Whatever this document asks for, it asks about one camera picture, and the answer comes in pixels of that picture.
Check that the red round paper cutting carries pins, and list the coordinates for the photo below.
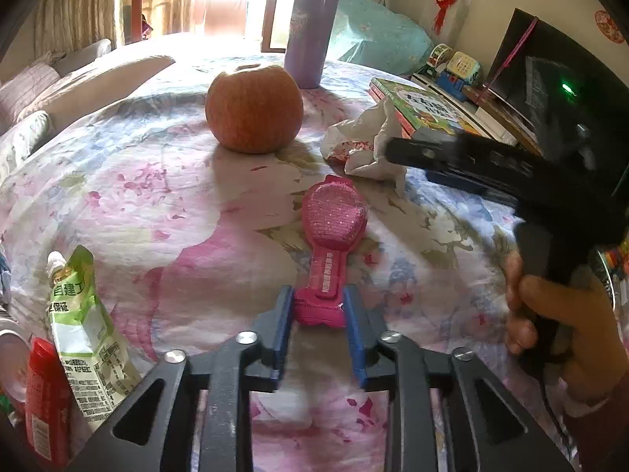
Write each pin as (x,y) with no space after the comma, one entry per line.
(609,25)

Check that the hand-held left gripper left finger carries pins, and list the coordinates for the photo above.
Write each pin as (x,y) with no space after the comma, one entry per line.
(282,324)

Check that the beige sofa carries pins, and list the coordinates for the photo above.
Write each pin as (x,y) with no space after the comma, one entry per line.
(108,73)

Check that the white wheel toy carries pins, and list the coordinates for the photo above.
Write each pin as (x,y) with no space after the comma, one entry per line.
(439,55)

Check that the person's right hand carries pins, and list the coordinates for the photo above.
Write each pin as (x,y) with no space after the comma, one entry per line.
(589,334)

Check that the blue toy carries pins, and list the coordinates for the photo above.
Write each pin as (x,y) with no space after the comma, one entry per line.
(451,84)

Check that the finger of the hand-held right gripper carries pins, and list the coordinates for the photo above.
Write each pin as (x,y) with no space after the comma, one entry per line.
(471,184)
(452,152)

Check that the black flat television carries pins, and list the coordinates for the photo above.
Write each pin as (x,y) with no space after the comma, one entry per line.
(540,69)

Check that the red bottle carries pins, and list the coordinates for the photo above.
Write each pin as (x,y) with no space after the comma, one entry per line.
(46,403)

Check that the balcony glass door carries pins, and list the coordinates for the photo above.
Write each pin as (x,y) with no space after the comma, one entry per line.
(272,10)

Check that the white round container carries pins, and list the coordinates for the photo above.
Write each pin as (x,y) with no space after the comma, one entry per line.
(12,354)

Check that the pink striped cushion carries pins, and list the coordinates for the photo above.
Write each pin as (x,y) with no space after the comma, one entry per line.
(29,88)

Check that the teal floral dust cover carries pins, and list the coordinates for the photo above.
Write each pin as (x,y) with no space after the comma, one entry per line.
(378,34)

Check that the white patterned pillow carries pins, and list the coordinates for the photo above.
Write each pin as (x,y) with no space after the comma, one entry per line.
(22,137)

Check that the stack of children's books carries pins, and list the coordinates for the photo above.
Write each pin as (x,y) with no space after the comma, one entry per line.
(427,103)

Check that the orange-red apple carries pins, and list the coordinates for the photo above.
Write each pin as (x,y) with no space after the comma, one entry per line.
(253,108)

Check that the white plastic bag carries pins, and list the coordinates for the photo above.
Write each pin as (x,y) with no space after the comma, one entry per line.
(373,128)

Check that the pink hairbrush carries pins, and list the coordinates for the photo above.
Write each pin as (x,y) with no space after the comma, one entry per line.
(334,216)

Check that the white book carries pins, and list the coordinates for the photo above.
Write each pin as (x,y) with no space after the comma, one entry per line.
(499,125)

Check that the purple thermos bottle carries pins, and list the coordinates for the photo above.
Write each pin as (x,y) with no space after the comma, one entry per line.
(309,34)

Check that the green and white drink pouch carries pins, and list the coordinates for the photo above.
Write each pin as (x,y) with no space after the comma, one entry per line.
(83,334)

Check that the red patterned wrapper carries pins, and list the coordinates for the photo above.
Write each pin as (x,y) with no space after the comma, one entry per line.
(351,150)

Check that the person's right forearm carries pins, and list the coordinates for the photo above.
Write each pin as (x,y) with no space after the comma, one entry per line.
(599,432)

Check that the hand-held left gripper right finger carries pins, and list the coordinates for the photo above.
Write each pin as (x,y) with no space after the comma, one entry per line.
(354,334)

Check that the floral tablecloth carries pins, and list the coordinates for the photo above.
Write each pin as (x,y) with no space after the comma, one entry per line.
(147,206)

